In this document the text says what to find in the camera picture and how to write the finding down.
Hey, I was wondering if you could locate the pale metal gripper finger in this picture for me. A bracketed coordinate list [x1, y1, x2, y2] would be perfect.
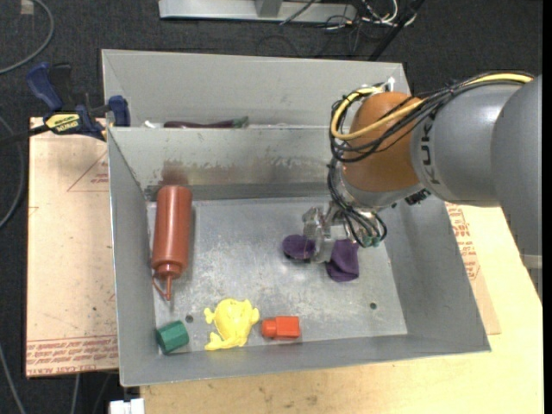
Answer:
[301, 207, 323, 261]
[315, 230, 336, 264]

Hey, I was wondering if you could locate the purple cloth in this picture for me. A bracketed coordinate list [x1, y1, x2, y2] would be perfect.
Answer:
[281, 233, 361, 283]

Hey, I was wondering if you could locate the grey metal bin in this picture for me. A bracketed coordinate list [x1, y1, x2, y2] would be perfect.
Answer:
[101, 48, 492, 388]

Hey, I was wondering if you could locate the orange-red small block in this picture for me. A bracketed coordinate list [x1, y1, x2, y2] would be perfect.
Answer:
[260, 316, 302, 341]

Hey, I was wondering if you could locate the yellow toy fish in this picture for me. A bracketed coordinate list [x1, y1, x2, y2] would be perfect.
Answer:
[203, 298, 261, 352]

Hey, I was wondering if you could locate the red-brown squeeze bottle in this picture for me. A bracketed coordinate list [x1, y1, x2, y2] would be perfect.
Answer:
[150, 185, 194, 302]

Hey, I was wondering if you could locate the green hexagonal block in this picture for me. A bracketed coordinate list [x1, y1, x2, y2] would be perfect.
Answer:
[154, 320, 191, 355]

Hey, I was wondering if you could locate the brown cardboard board red print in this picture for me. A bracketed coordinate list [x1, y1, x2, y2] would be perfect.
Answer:
[25, 116, 504, 379]

